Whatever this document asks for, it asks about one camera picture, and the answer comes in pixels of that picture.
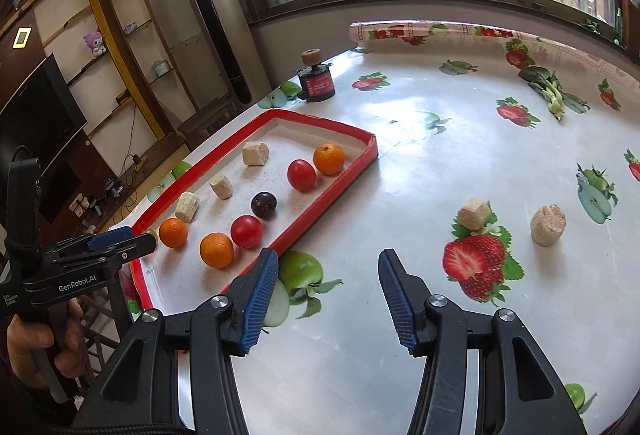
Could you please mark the fruit-print tablecloth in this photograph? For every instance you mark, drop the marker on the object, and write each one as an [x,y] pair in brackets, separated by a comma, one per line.
[425,175]

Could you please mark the red-rimmed white tray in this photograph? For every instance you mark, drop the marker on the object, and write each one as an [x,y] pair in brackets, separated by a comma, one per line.
[300,135]

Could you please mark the wall shelf unit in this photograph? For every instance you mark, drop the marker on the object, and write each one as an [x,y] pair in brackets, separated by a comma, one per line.
[145,65]

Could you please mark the wooden stool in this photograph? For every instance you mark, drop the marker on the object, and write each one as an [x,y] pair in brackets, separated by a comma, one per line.
[205,115]

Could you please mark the dark purple plum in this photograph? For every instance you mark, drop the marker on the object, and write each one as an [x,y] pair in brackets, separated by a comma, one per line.
[263,205]

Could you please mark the orange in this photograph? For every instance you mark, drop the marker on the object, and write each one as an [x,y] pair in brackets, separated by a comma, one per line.
[173,232]
[216,250]
[329,158]

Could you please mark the black motor with cork roller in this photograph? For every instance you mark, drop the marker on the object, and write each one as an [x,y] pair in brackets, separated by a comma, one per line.
[317,87]

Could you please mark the square wall light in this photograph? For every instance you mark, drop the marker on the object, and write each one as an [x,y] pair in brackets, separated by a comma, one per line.
[21,38]

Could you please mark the red tomato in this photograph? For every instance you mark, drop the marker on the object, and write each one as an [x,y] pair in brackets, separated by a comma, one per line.
[301,175]
[247,231]

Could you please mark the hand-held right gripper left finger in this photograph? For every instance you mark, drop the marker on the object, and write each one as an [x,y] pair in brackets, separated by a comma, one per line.
[260,300]

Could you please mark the green bok choy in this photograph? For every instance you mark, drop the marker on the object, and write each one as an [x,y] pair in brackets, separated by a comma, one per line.
[550,87]

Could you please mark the small green box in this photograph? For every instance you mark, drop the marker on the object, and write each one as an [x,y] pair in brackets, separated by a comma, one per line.
[160,67]

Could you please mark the purple plush toy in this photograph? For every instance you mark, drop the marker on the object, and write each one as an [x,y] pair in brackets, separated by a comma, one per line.
[95,42]

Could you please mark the person's left hand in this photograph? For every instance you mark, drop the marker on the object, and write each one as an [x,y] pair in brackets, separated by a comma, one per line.
[27,337]

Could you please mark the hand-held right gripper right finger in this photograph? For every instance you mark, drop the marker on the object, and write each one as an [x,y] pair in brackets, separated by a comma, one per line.
[397,300]

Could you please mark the beige crumbly block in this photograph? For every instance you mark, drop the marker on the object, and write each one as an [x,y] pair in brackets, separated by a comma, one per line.
[220,187]
[474,214]
[187,206]
[548,225]
[256,153]

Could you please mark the wooden television cabinet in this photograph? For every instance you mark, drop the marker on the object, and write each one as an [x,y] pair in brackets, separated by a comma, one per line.
[150,155]

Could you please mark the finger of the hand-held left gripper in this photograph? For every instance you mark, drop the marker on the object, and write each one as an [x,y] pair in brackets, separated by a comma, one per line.
[112,237]
[135,247]

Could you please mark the black television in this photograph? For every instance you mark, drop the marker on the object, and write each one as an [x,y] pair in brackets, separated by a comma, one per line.
[35,115]

